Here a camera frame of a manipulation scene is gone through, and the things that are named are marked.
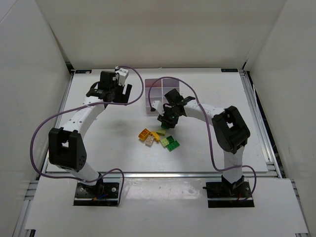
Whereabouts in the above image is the purple cable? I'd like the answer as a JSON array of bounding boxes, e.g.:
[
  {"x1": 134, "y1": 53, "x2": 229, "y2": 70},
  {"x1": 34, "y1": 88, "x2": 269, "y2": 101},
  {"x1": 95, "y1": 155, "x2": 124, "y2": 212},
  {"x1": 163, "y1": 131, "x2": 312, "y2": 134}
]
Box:
[
  {"x1": 29, "y1": 65, "x2": 144, "y2": 205},
  {"x1": 149, "y1": 76, "x2": 257, "y2": 201}
]

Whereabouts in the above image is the yellow curved lego brick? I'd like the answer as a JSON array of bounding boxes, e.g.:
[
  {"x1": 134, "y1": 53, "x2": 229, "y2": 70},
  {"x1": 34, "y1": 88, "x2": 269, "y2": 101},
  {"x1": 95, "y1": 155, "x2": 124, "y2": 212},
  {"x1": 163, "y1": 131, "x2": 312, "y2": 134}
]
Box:
[{"x1": 151, "y1": 131, "x2": 160, "y2": 142}]

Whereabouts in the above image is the left white divided container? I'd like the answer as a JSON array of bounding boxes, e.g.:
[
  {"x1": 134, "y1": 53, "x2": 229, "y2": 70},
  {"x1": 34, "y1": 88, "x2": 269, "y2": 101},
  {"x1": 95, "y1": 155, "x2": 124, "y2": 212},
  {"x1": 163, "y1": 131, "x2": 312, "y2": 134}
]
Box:
[{"x1": 145, "y1": 79, "x2": 162, "y2": 114}]

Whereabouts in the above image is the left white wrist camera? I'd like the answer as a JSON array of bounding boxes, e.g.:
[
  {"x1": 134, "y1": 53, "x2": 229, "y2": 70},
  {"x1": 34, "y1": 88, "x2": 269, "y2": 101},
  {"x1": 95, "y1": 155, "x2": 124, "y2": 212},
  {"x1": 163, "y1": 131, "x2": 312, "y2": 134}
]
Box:
[{"x1": 115, "y1": 66, "x2": 129, "y2": 86}]

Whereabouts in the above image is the white divided container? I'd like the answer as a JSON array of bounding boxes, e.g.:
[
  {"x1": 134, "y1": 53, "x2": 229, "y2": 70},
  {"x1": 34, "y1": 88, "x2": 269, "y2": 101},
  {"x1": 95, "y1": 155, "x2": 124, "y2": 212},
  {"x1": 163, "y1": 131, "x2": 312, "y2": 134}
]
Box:
[
  {"x1": 145, "y1": 79, "x2": 162, "y2": 114},
  {"x1": 162, "y1": 79, "x2": 180, "y2": 96}
]

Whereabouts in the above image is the dark green small lego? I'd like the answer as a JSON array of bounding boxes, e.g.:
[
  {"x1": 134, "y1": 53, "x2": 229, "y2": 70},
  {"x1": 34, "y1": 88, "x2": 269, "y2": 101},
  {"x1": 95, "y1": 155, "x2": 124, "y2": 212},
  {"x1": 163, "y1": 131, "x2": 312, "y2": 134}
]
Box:
[{"x1": 166, "y1": 136, "x2": 174, "y2": 144}]

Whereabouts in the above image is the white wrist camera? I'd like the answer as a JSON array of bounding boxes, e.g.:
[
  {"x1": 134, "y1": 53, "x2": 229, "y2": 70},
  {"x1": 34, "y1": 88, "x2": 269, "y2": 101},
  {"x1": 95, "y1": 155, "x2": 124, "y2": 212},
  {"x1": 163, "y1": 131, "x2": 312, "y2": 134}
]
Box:
[
  {"x1": 151, "y1": 100, "x2": 164, "y2": 115},
  {"x1": 115, "y1": 66, "x2": 129, "y2": 86}
]

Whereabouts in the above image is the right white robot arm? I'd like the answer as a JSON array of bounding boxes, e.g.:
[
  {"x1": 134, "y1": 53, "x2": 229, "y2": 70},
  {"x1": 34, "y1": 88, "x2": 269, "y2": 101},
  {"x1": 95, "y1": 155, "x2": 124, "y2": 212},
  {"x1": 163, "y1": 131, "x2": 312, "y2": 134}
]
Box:
[{"x1": 151, "y1": 89, "x2": 250, "y2": 192}]

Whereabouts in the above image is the orange lego brick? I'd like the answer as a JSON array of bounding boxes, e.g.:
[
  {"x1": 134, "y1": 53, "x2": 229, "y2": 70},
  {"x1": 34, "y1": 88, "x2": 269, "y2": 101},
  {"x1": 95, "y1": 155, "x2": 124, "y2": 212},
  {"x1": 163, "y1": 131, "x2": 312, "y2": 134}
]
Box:
[{"x1": 138, "y1": 128, "x2": 151, "y2": 142}]

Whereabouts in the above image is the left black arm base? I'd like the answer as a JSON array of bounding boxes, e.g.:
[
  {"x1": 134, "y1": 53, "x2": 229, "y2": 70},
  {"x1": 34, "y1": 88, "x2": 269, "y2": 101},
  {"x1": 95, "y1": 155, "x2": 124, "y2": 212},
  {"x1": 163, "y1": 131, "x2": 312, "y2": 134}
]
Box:
[{"x1": 73, "y1": 181, "x2": 120, "y2": 206}]

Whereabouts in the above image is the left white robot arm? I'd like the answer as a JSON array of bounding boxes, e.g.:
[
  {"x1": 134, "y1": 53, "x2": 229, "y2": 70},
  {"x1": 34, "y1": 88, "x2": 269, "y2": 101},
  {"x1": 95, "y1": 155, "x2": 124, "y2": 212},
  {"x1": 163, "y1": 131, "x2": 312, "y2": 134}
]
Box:
[{"x1": 48, "y1": 67, "x2": 132, "y2": 196}]

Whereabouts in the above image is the green lego plate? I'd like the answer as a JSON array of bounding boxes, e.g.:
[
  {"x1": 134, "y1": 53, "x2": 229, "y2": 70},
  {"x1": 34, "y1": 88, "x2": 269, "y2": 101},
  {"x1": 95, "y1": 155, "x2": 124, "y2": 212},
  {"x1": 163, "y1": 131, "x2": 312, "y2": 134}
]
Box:
[{"x1": 166, "y1": 140, "x2": 180, "y2": 152}]

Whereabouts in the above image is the light green lego brick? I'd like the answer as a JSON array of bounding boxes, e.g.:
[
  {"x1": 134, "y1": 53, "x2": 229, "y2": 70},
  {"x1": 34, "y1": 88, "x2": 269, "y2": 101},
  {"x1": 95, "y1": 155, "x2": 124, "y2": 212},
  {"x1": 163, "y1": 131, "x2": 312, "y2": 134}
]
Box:
[{"x1": 160, "y1": 138, "x2": 169, "y2": 147}]

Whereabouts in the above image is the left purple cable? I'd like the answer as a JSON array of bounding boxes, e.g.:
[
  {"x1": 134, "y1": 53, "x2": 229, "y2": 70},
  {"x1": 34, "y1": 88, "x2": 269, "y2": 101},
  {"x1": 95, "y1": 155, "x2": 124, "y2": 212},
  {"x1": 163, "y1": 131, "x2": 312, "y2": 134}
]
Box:
[{"x1": 29, "y1": 65, "x2": 144, "y2": 205}]

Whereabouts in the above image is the right white divided container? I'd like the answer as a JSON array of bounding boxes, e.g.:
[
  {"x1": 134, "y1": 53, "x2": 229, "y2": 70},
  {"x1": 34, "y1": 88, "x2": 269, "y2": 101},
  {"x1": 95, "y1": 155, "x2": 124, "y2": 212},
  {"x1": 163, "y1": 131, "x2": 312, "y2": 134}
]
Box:
[{"x1": 162, "y1": 79, "x2": 180, "y2": 96}]

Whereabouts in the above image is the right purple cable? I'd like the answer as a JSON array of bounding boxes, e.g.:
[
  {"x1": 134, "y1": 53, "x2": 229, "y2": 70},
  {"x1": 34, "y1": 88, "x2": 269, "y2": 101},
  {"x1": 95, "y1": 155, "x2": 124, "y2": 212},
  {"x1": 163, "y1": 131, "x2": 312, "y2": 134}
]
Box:
[{"x1": 149, "y1": 76, "x2": 257, "y2": 201}]

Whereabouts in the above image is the light green curved lego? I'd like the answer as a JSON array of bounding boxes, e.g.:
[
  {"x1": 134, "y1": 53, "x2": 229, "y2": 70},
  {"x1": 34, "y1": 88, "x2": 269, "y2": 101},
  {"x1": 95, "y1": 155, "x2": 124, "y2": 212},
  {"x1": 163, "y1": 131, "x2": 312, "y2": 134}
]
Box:
[{"x1": 156, "y1": 129, "x2": 166, "y2": 136}]

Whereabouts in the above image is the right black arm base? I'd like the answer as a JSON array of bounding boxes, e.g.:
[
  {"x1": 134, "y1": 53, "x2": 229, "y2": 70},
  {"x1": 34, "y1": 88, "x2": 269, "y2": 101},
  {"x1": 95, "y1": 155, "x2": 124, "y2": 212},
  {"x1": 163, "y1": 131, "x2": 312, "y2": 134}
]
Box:
[{"x1": 203, "y1": 181, "x2": 255, "y2": 208}]

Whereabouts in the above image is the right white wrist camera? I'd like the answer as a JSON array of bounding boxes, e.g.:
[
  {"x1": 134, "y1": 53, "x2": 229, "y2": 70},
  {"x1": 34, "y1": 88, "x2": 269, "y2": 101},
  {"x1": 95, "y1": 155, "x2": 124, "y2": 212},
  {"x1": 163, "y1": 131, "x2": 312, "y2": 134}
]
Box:
[{"x1": 151, "y1": 100, "x2": 164, "y2": 115}]

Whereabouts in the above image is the cream lego brick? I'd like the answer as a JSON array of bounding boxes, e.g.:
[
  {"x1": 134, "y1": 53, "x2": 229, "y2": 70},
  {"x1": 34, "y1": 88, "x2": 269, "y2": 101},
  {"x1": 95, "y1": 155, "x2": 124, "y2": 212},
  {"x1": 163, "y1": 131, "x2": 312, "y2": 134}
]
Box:
[{"x1": 145, "y1": 135, "x2": 154, "y2": 147}]

